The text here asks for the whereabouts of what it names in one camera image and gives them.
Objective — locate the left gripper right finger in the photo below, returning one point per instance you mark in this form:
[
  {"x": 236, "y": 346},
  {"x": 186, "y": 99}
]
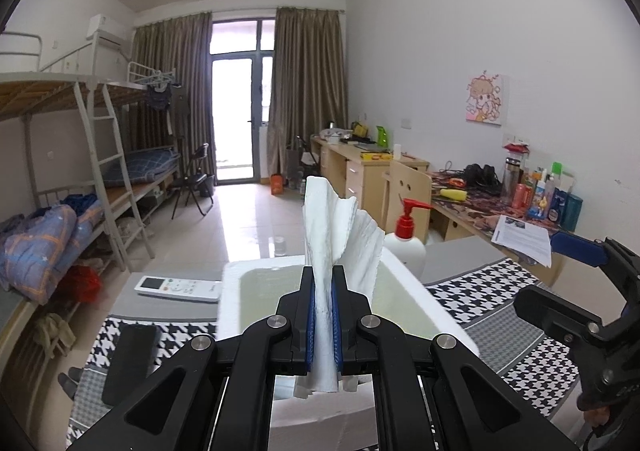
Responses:
[{"x": 433, "y": 394}]

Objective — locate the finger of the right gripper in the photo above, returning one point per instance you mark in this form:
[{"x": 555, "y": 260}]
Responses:
[{"x": 591, "y": 253}]

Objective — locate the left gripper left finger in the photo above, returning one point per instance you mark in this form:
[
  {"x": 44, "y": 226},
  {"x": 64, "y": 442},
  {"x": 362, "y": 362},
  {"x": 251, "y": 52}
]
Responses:
[{"x": 214, "y": 395}]

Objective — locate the white paper towel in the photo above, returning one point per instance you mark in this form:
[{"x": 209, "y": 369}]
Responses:
[{"x": 337, "y": 233}]

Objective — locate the person's left hand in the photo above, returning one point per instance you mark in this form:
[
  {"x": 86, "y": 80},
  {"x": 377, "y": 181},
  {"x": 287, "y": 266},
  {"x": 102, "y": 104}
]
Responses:
[{"x": 597, "y": 417}]

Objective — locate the printed paper sheet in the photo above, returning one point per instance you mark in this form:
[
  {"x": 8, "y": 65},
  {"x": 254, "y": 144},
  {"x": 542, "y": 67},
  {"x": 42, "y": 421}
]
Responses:
[{"x": 527, "y": 239}]

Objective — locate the houndstooth table mat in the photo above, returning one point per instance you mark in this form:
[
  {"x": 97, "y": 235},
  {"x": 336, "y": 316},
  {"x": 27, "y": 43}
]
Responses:
[{"x": 429, "y": 394}]

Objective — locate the white remote control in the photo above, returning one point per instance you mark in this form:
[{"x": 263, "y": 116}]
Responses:
[{"x": 179, "y": 289}]

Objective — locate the yellow object on desk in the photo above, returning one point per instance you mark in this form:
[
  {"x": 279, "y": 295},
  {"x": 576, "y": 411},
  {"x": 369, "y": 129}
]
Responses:
[{"x": 453, "y": 194}]

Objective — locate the white lotion pump bottle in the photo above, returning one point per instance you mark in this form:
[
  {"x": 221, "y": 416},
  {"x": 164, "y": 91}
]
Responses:
[{"x": 402, "y": 242}]

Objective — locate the wooden chair with smiley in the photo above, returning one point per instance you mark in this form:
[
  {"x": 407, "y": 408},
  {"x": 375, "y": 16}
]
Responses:
[{"x": 403, "y": 182}]

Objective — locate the blue plaid quilt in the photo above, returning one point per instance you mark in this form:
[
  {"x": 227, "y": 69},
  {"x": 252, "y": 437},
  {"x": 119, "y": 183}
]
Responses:
[{"x": 37, "y": 250}]

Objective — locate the black folding chair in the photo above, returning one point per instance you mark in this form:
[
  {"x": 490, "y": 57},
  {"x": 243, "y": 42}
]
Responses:
[{"x": 190, "y": 180}]

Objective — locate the wooden desk with drawers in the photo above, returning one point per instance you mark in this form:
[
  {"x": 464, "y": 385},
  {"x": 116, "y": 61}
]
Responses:
[{"x": 352, "y": 176}]

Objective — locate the blue mattress far bed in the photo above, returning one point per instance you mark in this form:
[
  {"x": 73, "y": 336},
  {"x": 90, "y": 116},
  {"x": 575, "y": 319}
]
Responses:
[{"x": 143, "y": 167}]

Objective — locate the metal bunk bed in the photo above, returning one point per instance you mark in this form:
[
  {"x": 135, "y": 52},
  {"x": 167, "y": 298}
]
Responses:
[{"x": 70, "y": 116}]

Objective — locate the brown right curtain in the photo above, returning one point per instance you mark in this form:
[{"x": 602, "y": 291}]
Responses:
[{"x": 308, "y": 86}]

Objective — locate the brown curtain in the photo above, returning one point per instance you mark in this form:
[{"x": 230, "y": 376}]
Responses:
[
  {"x": 308, "y": 86},
  {"x": 178, "y": 47}
]

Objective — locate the glass balcony door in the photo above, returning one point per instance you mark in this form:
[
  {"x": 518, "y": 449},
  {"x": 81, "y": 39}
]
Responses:
[{"x": 241, "y": 56}]

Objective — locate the brown left curtain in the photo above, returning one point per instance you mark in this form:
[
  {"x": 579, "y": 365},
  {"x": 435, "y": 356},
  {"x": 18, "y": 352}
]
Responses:
[{"x": 178, "y": 47}]

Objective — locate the white air conditioner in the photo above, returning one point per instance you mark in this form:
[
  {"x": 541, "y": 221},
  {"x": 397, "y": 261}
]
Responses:
[{"x": 108, "y": 29}]

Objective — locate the anime wall picture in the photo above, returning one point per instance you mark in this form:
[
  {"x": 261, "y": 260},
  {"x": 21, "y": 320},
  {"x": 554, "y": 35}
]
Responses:
[{"x": 484, "y": 103}]

